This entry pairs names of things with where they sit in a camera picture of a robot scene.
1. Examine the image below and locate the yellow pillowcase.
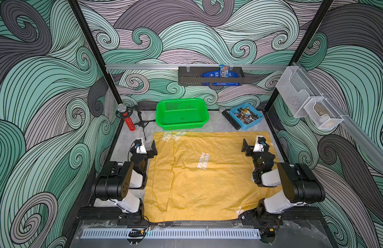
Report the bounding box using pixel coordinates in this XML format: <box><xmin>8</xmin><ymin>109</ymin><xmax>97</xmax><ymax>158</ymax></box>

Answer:
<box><xmin>143</xmin><ymin>132</ymin><xmax>280</xmax><ymax>221</ymax></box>

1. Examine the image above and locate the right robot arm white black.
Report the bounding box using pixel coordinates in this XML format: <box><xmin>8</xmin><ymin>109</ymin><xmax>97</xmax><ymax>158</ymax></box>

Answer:
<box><xmin>239</xmin><ymin>136</ymin><xmax>326</xmax><ymax>227</ymax></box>

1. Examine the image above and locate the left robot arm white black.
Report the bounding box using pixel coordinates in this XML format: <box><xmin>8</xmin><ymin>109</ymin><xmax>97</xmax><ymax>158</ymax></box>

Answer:
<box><xmin>91</xmin><ymin>139</ymin><xmax>158</xmax><ymax>226</ymax></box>

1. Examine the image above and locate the black remote control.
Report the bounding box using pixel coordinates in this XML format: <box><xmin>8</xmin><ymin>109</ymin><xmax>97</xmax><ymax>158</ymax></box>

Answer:
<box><xmin>219</xmin><ymin>108</ymin><xmax>241</xmax><ymax>130</ymax></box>

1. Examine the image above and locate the blue tray with small parts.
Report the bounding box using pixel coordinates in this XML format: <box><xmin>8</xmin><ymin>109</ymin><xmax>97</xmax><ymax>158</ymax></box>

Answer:
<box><xmin>230</xmin><ymin>103</ymin><xmax>264</xmax><ymax>130</ymax></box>

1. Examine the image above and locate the green plastic basket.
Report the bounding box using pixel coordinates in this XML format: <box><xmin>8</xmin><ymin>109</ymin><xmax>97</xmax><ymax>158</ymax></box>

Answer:
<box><xmin>155</xmin><ymin>98</ymin><xmax>210</xmax><ymax>131</ymax></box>

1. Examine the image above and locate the blue snack packet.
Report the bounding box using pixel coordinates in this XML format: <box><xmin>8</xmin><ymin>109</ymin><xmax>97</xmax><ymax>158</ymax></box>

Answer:
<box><xmin>201</xmin><ymin>65</ymin><xmax>240</xmax><ymax>78</ymax></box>

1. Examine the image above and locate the large clear wall bin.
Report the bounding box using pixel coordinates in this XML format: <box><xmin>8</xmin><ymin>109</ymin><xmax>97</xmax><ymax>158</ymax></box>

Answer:
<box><xmin>276</xmin><ymin>66</ymin><xmax>315</xmax><ymax>118</ymax></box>

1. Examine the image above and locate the small clear wall bin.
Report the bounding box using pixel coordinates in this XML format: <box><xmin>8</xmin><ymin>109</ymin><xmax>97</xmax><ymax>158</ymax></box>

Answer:
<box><xmin>304</xmin><ymin>97</ymin><xmax>344</xmax><ymax>131</ymax></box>

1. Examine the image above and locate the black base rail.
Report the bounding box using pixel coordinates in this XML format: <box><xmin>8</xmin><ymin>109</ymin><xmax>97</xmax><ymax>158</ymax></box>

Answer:
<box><xmin>73</xmin><ymin>206</ymin><xmax>324</xmax><ymax>228</ymax></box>

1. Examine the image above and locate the black wall shelf basket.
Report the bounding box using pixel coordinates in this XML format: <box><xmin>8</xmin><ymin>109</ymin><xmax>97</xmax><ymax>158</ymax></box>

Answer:
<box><xmin>178</xmin><ymin>67</ymin><xmax>245</xmax><ymax>86</ymax></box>

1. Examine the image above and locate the aluminium wall rail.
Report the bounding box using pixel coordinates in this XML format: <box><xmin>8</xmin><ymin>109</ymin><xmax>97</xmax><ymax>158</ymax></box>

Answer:
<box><xmin>105</xmin><ymin>63</ymin><xmax>287</xmax><ymax>71</ymax></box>

